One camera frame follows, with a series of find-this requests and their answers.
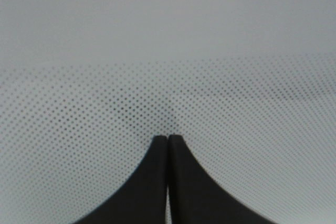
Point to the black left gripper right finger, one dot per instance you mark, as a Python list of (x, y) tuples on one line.
[(195, 197)]

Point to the white microwave door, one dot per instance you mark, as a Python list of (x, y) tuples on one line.
[(86, 84)]

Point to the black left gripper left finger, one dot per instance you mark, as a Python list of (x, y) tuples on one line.
[(142, 198)]

